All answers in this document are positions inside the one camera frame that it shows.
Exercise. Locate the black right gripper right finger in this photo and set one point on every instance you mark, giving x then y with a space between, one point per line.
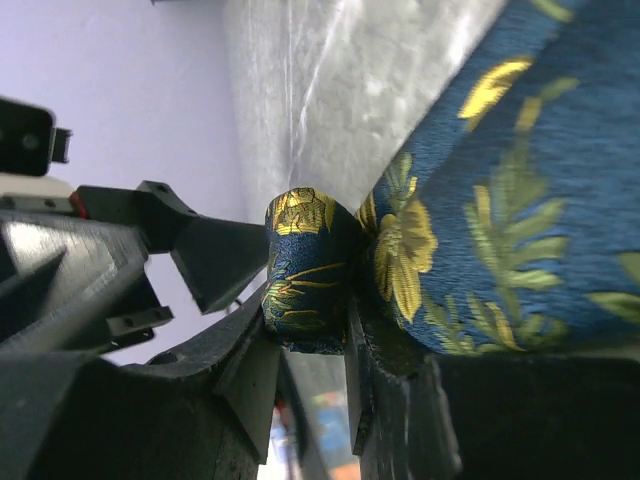
418 415

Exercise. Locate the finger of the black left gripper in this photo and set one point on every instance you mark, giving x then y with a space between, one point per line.
216 258
74 284

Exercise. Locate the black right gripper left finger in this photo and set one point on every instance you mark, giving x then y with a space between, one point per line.
201 410

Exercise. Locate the blue floral yellow tie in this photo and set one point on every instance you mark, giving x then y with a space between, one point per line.
508 220

